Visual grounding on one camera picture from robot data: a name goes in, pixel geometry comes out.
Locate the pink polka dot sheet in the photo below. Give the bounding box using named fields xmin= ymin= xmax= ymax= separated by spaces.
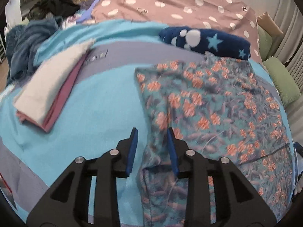
xmin=91 ymin=0 xmax=262 ymax=63

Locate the beige pleated curtain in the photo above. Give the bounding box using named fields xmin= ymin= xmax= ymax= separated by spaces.
xmin=273 ymin=0 xmax=302 ymax=90

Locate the blue grey bedspread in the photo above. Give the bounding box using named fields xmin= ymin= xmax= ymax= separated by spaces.
xmin=1 ymin=19 xmax=289 ymax=226

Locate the near green pillow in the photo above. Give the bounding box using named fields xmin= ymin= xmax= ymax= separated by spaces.
xmin=263 ymin=57 xmax=301 ymax=107

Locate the floral teal shirt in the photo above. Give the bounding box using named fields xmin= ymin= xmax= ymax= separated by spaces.
xmin=135 ymin=52 xmax=295 ymax=226

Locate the far green pillow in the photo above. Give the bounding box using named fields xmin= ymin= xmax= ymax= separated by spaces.
xmin=257 ymin=25 xmax=273 ymax=61

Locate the dark blue towel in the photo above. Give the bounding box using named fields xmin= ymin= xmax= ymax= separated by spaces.
xmin=6 ymin=16 xmax=63 ymax=85

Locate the tan pillow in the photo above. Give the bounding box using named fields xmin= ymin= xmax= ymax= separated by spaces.
xmin=257 ymin=11 xmax=283 ymax=37

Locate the white folded garment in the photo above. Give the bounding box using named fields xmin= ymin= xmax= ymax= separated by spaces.
xmin=13 ymin=39 xmax=95 ymax=127

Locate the black clothes pile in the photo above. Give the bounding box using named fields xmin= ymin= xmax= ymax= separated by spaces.
xmin=27 ymin=0 xmax=81 ymax=21

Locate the pink folded garment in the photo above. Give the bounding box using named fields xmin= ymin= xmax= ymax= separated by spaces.
xmin=16 ymin=53 xmax=88 ymax=133

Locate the navy star fleece garment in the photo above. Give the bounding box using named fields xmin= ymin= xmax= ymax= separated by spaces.
xmin=159 ymin=27 xmax=251 ymax=60

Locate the green pillow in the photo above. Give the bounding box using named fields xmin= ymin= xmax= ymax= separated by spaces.
xmin=257 ymin=25 xmax=273 ymax=61
xmin=263 ymin=57 xmax=301 ymax=107

